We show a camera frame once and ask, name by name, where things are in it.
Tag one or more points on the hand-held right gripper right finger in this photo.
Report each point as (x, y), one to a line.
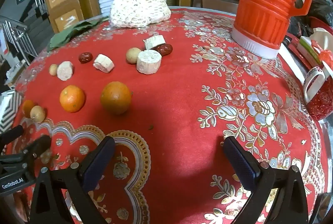
(240, 164)

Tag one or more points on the white box with red ribbon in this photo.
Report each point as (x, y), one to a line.
(312, 44)

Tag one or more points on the tan longan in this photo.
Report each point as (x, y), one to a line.
(38, 114)
(53, 69)
(132, 55)

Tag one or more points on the large dark orange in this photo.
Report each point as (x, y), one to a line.
(116, 97)

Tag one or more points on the green cloth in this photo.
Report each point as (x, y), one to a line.
(65, 35)

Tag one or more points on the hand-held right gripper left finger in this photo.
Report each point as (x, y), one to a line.
(97, 166)

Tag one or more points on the orange ribbed thermos jug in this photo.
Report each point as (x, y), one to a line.
(265, 5)

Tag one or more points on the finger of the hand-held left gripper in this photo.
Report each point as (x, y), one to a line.
(11, 133)
(39, 146)

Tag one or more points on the white knitted cloth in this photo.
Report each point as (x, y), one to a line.
(139, 5)

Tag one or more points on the red floral tablecloth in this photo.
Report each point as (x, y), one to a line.
(182, 109)

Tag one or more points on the white tray with striped rim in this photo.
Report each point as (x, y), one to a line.
(10, 107)

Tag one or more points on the black bag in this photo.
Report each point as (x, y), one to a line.
(321, 10)

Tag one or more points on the staircase with metal railing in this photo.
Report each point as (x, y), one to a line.
(31, 21)

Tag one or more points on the red date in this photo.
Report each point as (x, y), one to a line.
(85, 57)
(166, 49)

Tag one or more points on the small orange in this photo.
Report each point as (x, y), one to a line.
(27, 108)

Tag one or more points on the medium bright orange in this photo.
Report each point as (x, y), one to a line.
(72, 98)

